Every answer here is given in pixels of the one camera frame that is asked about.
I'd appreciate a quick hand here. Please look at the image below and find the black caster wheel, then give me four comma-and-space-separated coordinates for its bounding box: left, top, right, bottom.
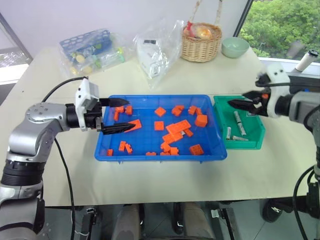
260, 198, 294, 224

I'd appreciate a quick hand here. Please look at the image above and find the black table frame bar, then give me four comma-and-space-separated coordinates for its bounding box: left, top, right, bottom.
81, 205, 99, 240
209, 201, 242, 240

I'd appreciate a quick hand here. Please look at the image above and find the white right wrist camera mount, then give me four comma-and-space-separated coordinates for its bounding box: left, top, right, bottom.
259, 63, 292, 118

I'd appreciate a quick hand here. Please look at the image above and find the long orange flat brick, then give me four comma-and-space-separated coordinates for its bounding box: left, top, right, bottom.
165, 119, 191, 135

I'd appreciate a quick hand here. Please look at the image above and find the blue test tube rack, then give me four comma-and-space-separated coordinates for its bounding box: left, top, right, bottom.
59, 28, 112, 55

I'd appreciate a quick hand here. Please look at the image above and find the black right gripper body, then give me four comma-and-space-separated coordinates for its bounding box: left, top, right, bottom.
252, 73, 271, 117

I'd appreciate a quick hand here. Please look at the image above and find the green plastic bin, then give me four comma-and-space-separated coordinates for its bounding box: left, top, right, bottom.
212, 94, 267, 150

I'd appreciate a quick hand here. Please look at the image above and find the pale green bowl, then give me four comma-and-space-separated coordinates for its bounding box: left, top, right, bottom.
221, 36, 250, 59

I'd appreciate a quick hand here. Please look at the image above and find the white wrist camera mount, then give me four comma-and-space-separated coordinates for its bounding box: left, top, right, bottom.
75, 78, 101, 132
259, 63, 292, 118

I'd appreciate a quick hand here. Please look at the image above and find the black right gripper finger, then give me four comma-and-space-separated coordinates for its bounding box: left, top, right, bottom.
227, 99, 259, 114
243, 90, 267, 100

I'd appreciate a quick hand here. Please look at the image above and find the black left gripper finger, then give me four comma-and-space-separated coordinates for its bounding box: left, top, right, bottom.
101, 122, 137, 136
99, 97, 130, 107

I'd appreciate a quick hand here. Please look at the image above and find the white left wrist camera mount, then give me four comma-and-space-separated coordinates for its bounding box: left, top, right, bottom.
75, 78, 101, 132

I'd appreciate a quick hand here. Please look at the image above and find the orange L-shaped toy brick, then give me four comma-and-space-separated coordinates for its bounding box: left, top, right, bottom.
112, 106, 126, 121

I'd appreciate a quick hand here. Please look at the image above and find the large clear plastic bag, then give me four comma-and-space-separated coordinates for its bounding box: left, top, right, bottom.
132, 19, 186, 91

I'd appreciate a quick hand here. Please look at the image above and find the wide orange toy brick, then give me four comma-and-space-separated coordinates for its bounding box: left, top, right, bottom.
161, 132, 184, 145

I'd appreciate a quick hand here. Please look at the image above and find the white box in bag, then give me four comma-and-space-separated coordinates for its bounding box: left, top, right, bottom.
136, 37, 165, 76

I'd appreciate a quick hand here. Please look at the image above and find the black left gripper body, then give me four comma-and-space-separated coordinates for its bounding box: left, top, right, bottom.
83, 104, 104, 132

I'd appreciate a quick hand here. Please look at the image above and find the blue plastic bin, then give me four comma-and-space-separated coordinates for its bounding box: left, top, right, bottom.
94, 94, 229, 165

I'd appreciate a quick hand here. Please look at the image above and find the woven wicker basket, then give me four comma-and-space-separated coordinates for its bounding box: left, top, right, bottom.
180, 0, 223, 63

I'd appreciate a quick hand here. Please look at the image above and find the orange stacked toy brick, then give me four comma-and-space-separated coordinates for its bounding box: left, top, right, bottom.
171, 105, 185, 117

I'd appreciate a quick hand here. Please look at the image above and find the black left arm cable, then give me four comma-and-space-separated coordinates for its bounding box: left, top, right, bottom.
41, 76, 90, 240

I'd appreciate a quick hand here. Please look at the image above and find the large orange cube brick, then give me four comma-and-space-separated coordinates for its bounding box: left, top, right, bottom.
194, 114, 209, 128

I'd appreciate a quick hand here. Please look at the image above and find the orange studded toy brick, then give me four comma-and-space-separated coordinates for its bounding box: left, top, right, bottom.
189, 144, 205, 156

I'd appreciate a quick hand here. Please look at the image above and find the white cylinder black cap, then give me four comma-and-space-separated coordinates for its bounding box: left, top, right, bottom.
295, 49, 320, 74

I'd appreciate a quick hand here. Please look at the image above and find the bagged bread roll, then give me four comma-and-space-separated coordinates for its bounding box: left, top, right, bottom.
183, 21, 219, 40

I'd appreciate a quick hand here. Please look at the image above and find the clear bag of lab items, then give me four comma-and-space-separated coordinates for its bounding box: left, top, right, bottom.
58, 28, 134, 76

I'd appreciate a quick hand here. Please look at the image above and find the orange wedge toy brick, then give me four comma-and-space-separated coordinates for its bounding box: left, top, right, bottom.
127, 119, 143, 132

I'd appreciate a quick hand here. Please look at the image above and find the clear tube green cap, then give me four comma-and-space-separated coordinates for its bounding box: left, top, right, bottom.
99, 51, 126, 69

